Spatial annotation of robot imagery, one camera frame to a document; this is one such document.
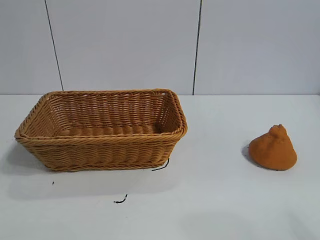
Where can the short black strand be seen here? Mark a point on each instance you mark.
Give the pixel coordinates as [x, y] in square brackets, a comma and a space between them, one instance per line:
[121, 200]

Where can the brown woven wicker basket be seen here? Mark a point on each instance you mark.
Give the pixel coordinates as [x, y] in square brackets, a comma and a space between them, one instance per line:
[100, 150]

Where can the long black strand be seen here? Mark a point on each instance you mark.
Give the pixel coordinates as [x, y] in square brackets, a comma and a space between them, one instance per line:
[160, 169]

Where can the bumpy orange fruit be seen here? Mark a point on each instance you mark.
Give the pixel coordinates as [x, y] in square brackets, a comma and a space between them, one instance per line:
[273, 152]

